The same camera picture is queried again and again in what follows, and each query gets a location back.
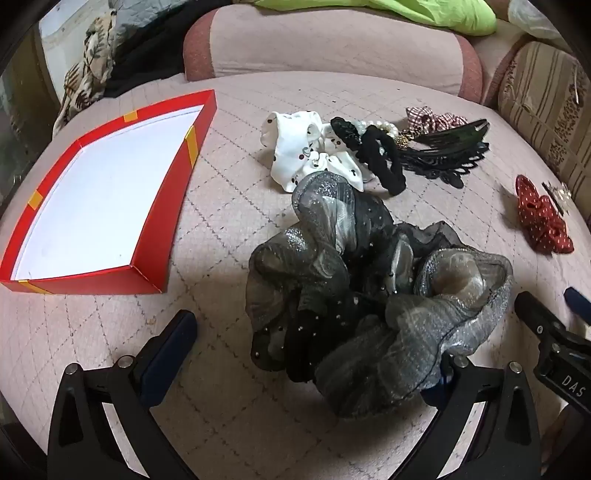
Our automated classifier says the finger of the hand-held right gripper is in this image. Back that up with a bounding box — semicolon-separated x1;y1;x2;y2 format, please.
564;287;591;325
515;291;575;344

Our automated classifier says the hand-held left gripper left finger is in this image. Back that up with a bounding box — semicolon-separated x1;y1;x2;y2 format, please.
46;310;199;480

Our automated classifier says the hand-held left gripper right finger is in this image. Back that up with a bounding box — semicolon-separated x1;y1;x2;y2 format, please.
388;353;543;480

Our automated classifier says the red dotted scrunchie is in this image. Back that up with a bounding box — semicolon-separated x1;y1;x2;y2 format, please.
515;174;575;254

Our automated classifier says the grey organza scrunchie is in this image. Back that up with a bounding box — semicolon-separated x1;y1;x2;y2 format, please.
246;172;515;420

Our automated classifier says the red box lid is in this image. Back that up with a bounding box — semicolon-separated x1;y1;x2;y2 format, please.
0;89;218;295

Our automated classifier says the red checked scrunchie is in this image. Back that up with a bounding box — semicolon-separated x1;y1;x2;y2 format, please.
405;106;468;138

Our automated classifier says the small rhinestone hairpin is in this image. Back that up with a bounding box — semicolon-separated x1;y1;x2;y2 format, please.
541;182;573;217

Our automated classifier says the black hair claw clip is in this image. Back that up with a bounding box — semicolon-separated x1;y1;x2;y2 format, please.
396;118;491;189

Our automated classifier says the brown striped cushion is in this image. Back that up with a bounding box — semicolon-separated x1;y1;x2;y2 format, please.
495;41;591;208

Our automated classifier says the white dotted scrunchie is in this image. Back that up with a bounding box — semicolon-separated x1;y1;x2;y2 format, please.
261;110;378;193

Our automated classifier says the white plastic bag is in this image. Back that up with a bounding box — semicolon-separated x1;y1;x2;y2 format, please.
507;0;565;41

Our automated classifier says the black cloth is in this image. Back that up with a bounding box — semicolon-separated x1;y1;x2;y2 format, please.
102;23;195;99

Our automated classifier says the floral patterned blanket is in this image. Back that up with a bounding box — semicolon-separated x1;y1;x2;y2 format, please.
52;16;122;138

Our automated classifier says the green cloth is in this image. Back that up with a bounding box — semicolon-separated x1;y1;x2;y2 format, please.
253;0;498;37

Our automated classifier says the pink bolster pillow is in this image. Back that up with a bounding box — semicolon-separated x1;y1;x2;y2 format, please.
183;4;484;104

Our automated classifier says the black thick hair tie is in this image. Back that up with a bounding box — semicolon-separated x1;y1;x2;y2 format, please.
356;126;408;195

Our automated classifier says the white pearl bracelet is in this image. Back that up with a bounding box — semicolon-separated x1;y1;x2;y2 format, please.
355;120;400;139

